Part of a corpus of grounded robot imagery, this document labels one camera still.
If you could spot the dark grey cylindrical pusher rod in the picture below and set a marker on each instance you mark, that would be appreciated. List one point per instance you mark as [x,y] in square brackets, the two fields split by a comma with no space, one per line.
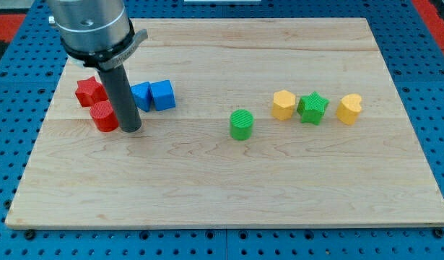
[117,88]

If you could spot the red star block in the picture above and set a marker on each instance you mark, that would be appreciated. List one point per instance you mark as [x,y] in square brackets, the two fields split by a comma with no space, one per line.
[90,91]

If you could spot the blue triangular prism block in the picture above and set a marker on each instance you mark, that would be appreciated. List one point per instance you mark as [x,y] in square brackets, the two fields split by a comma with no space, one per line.
[142,96]

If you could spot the green star block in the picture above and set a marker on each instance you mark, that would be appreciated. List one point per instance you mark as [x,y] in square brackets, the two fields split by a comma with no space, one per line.
[312,108]

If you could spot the yellow heart block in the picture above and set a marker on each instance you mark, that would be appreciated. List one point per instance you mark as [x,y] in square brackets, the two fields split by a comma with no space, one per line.
[349,108]

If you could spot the yellow hexagon block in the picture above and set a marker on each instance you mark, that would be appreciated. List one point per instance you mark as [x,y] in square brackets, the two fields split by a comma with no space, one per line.
[283,105]

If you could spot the blue cube block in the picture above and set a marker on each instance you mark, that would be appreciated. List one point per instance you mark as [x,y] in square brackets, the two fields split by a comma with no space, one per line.
[163,95]

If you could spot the green cylinder block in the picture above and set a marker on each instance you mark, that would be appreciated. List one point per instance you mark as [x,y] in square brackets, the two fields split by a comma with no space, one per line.
[241,124]

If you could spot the red cylinder block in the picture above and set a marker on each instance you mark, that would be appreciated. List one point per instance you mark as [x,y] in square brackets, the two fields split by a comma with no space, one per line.
[104,117]

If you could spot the wooden board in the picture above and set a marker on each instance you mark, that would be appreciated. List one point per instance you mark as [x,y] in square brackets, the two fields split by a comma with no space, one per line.
[183,170]

